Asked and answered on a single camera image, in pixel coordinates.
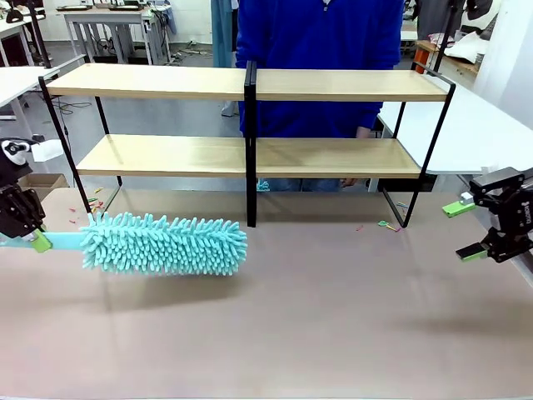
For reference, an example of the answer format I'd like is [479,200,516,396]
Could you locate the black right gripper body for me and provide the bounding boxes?
[491,172,533,265]

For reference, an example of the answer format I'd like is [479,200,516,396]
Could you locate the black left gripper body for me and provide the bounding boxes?
[0,182,47,240]

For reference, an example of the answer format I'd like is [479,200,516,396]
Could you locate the teal microfibre duster with handle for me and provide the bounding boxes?
[0,211,249,278]

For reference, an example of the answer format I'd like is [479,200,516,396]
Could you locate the brown cardboard box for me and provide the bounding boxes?
[18,172,70,202]

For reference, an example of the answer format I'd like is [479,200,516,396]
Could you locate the large white table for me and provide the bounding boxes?
[376,82,533,176]

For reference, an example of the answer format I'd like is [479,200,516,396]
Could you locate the white table with grey leg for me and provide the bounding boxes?
[0,53,89,138]

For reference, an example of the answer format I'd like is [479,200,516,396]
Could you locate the wooden workbench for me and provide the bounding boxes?
[415,38,481,78]

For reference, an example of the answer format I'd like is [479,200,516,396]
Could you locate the hanging grey clothes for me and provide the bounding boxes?
[416,0,456,41]

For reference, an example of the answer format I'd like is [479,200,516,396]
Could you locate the black pole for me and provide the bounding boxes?
[24,0,53,70]

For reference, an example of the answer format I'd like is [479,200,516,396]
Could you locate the grey background desk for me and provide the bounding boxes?
[56,4,168,66]

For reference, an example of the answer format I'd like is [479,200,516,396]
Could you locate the person in blue sweater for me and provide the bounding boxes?
[235,0,404,193]

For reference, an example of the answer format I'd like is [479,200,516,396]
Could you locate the hanging teal cloth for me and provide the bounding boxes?
[211,0,235,68]

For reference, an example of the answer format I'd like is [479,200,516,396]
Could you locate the white wrist camera with mount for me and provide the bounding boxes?
[0,138,65,184]

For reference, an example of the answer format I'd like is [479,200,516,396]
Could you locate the floor cable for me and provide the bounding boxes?
[50,96,93,117]

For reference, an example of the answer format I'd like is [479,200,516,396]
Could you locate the two-tier wood shelf black frame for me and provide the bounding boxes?
[37,60,457,229]

